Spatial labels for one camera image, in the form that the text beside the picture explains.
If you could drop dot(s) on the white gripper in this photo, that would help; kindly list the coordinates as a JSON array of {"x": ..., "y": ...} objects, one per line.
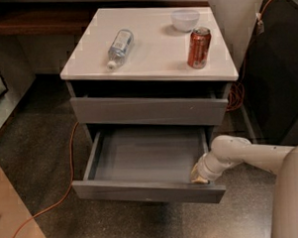
[{"x": 204, "y": 168}]

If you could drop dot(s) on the grey drawer cabinet white top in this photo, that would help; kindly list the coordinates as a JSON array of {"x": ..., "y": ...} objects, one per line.
[{"x": 157, "y": 64}]

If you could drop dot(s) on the dark wooden shelf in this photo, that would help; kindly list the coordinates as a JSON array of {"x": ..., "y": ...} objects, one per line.
[{"x": 70, "y": 18}]

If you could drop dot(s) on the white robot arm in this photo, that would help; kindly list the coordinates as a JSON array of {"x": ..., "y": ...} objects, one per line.
[{"x": 229, "y": 151}]

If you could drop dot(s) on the grey top drawer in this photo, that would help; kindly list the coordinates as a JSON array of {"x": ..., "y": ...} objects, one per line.
[{"x": 150, "y": 111}]

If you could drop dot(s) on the clear plastic water bottle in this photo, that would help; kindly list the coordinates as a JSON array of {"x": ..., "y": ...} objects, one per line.
[{"x": 119, "y": 50}]

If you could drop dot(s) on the grey drawer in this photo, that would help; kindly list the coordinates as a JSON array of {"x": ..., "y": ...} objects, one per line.
[
  {"x": 147, "y": 164},
  {"x": 150, "y": 111}
]

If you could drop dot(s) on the red coke can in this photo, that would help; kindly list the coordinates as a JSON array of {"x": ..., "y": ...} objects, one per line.
[{"x": 199, "y": 47}]

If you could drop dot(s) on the white bowl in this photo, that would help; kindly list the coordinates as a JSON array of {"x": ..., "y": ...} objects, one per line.
[{"x": 184, "y": 20}]

